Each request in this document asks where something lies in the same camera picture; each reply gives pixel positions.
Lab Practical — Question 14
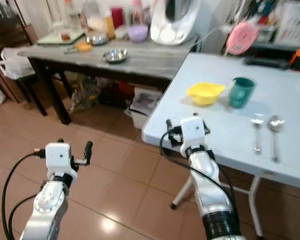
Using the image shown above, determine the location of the deep metal bowl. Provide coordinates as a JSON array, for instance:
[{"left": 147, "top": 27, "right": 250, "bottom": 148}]
[{"left": 85, "top": 33, "right": 109, "bottom": 47}]

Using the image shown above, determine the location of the crumpled clear plastic bag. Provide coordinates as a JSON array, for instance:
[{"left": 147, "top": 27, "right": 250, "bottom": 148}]
[{"left": 67, "top": 75, "right": 104, "bottom": 114}]

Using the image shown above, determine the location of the white plastic bag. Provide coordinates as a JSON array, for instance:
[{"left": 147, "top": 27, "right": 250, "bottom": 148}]
[{"left": 0, "top": 47, "right": 36, "bottom": 81}]

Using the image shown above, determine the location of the dark wooden chair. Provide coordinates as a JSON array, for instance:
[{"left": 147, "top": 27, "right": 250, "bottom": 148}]
[{"left": 0, "top": 14, "right": 47, "bottom": 117}]

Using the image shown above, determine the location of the green plastic cup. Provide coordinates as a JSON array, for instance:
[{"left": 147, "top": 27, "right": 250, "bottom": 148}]
[{"left": 228, "top": 76, "right": 257, "bottom": 110}]

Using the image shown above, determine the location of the pale green tray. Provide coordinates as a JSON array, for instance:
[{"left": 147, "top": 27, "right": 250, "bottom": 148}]
[{"left": 36, "top": 30, "right": 86, "bottom": 47}]

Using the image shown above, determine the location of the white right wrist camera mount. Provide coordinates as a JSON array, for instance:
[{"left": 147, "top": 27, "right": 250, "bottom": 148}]
[{"left": 178, "top": 115, "right": 209, "bottom": 149}]

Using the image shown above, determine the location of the red cup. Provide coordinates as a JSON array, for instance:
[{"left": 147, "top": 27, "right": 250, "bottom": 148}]
[{"left": 110, "top": 7, "right": 125, "bottom": 30}]

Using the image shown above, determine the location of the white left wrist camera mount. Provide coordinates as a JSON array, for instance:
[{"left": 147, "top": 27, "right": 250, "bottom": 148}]
[{"left": 44, "top": 142, "right": 72, "bottom": 174}]

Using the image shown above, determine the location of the yellow bottle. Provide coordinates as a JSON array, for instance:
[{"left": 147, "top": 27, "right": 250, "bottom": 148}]
[{"left": 104, "top": 14, "right": 116, "bottom": 40}]

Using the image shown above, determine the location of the grey wooden table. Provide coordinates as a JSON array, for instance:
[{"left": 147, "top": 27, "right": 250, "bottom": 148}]
[{"left": 17, "top": 40, "right": 202, "bottom": 126}]

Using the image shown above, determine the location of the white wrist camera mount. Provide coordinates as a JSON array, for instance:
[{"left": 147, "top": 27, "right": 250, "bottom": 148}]
[
  {"left": 178, "top": 115, "right": 209, "bottom": 149},
  {"left": 44, "top": 142, "right": 72, "bottom": 174}
]

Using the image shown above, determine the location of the shallow metal bowl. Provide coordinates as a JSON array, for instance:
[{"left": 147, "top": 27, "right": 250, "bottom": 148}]
[{"left": 102, "top": 48, "right": 129, "bottom": 65}]

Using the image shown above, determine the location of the pink round gadget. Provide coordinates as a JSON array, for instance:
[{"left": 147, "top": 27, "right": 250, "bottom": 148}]
[{"left": 225, "top": 20, "right": 260, "bottom": 56}]

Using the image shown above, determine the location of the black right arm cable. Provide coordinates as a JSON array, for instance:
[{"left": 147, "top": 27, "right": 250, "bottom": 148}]
[{"left": 159, "top": 131, "right": 239, "bottom": 213}]

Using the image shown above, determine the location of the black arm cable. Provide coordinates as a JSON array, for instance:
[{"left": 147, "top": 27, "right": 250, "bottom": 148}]
[
  {"left": 159, "top": 131, "right": 239, "bottom": 213},
  {"left": 1, "top": 149, "right": 47, "bottom": 240}
]

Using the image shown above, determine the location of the pink bottle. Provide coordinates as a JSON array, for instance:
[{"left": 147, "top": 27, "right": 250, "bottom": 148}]
[{"left": 131, "top": 0, "right": 145, "bottom": 27}]

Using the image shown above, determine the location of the white kitchen appliance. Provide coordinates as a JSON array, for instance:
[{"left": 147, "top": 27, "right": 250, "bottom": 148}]
[{"left": 149, "top": 0, "right": 204, "bottom": 47}]

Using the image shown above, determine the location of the white storage box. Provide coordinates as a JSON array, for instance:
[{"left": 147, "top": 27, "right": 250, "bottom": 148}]
[{"left": 128, "top": 87, "right": 166, "bottom": 131}]

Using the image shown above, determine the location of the white folding table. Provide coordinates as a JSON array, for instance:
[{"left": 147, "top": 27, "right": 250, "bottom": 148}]
[{"left": 141, "top": 52, "right": 300, "bottom": 239}]

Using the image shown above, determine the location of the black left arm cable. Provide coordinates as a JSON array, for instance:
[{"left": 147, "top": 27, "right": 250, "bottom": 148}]
[{"left": 1, "top": 149, "right": 47, "bottom": 240}]

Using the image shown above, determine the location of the flat black device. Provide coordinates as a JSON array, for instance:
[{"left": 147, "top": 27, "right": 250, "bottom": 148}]
[{"left": 243, "top": 55, "right": 292, "bottom": 70}]

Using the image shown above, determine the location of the small orange ladle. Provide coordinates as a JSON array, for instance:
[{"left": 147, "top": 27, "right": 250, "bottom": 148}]
[{"left": 63, "top": 41, "right": 94, "bottom": 55}]

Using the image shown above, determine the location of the white slatted basket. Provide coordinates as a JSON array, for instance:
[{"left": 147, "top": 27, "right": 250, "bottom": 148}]
[{"left": 273, "top": 0, "right": 300, "bottom": 47}]

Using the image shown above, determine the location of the metal fork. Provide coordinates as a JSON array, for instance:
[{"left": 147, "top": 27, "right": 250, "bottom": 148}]
[{"left": 250, "top": 113, "right": 265, "bottom": 155}]

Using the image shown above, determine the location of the metal spoon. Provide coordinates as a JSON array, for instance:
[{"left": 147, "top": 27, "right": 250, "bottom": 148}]
[{"left": 267, "top": 114, "right": 286, "bottom": 164}]

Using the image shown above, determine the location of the yellow plastic bowl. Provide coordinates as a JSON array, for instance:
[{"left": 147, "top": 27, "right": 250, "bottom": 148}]
[{"left": 186, "top": 81, "right": 226, "bottom": 107}]

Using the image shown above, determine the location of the purple bowl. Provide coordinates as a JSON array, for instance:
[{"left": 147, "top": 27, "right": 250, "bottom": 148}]
[{"left": 127, "top": 24, "right": 150, "bottom": 44}]

